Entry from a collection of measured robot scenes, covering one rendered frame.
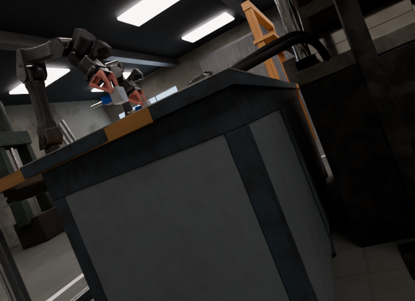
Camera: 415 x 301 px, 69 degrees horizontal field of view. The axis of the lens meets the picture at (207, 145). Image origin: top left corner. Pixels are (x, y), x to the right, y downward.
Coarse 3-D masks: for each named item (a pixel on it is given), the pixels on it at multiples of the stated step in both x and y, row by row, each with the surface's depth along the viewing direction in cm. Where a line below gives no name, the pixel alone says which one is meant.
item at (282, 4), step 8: (280, 0) 126; (288, 0) 126; (280, 8) 127; (288, 8) 125; (280, 16) 129; (288, 16) 126; (296, 16) 127; (288, 24) 127; (296, 24) 126; (288, 32) 128; (296, 48) 127; (304, 48) 126; (296, 56) 129; (304, 56) 126; (312, 56) 125; (296, 64) 128; (304, 64) 125; (312, 64) 125
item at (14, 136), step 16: (0, 112) 542; (0, 128) 537; (0, 144) 514; (16, 144) 548; (0, 160) 513; (16, 160) 551; (32, 160) 577; (0, 176) 516; (48, 192) 585; (16, 208) 515; (48, 208) 578; (16, 224) 527; (32, 224) 522; (48, 224) 534; (32, 240) 525
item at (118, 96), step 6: (114, 90) 103; (120, 90) 104; (108, 96) 104; (114, 96) 103; (120, 96) 103; (126, 96) 107; (102, 102) 105; (108, 102) 104; (114, 102) 103; (120, 102) 104
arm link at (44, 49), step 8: (56, 40) 105; (64, 40) 105; (32, 48) 115; (40, 48) 112; (48, 48) 109; (32, 56) 115; (40, 56) 113; (48, 56) 111; (56, 56) 111; (24, 64) 117; (32, 64) 124; (40, 64) 124; (24, 72) 117; (24, 80) 118
